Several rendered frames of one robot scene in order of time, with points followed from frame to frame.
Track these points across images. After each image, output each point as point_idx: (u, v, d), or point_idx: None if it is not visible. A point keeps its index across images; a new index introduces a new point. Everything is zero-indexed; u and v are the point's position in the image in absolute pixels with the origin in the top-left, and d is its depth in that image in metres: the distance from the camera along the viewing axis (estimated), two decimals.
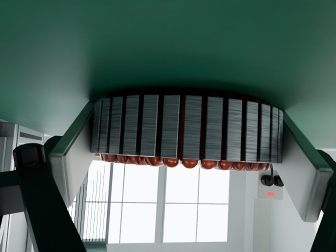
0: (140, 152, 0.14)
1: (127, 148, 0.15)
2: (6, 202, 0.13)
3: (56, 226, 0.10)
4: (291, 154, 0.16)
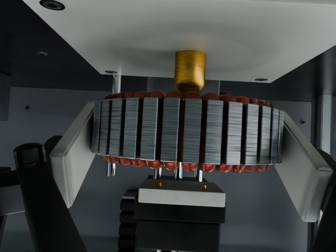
0: (140, 155, 0.14)
1: (127, 150, 0.15)
2: (6, 202, 0.13)
3: (57, 226, 0.10)
4: (291, 154, 0.16)
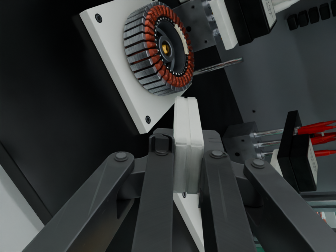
0: (161, 78, 0.35)
1: (165, 81, 0.36)
2: (142, 186, 0.14)
3: (158, 213, 0.10)
4: (186, 135, 0.18)
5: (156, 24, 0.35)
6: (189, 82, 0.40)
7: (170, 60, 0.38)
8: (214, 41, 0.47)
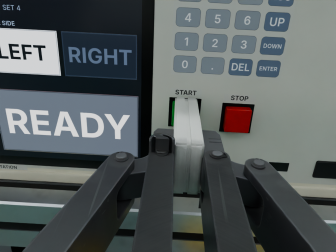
0: None
1: None
2: (142, 186, 0.14)
3: (158, 213, 0.10)
4: (186, 135, 0.18)
5: None
6: None
7: None
8: None
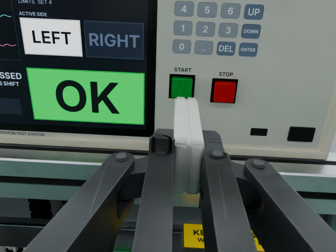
0: None
1: None
2: (142, 186, 0.14)
3: (158, 213, 0.10)
4: (186, 135, 0.18)
5: None
6: None
7: None
8: None
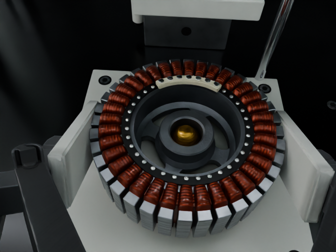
0: (231, 205, 0.15)
1: (243, 196, 0.15)
2: (5, 203, 0.13)
3: (56, 227, 0.10)
4: (292, 154, 0.16)
5: (128, 142, 0.17)
6: (275, 118, 0.18)
7: (211, 138, 0.18)
8: None
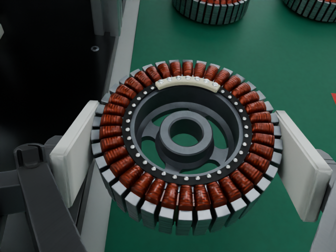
0: (230, 204, 0.15)
1: (241, 195, 0.16)
2: (7, 202, 0.13)
3: (57, 226, 0.10)
4: (291, 154, 0.16)
5: (129, 143, 0.17)
6: (272, 118, 0.18)
7: (210, 138, 0.18)
8: None
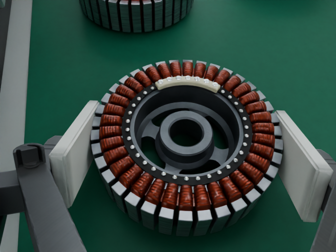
0: (230, 205, 0.15)
1: (242, 195, 0.16)
2: (6, 202, 0.13)
3: (56, 226, 0.10)
4: (291, 154, 0.16)
5: (129, 143, 0.17)
6: (273, 118, 0.18)
7: (210, 138, 0.18)
8: None
